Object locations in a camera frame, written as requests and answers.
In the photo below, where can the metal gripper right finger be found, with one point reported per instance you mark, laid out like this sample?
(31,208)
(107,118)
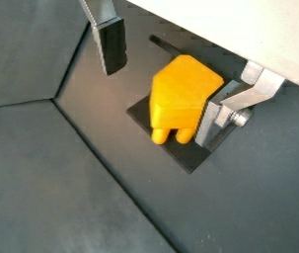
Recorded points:
(227,108)

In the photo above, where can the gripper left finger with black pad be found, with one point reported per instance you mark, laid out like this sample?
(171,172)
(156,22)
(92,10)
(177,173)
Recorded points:
(108,32)

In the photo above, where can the yellow three prong object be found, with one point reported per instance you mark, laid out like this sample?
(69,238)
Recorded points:
(180,88)

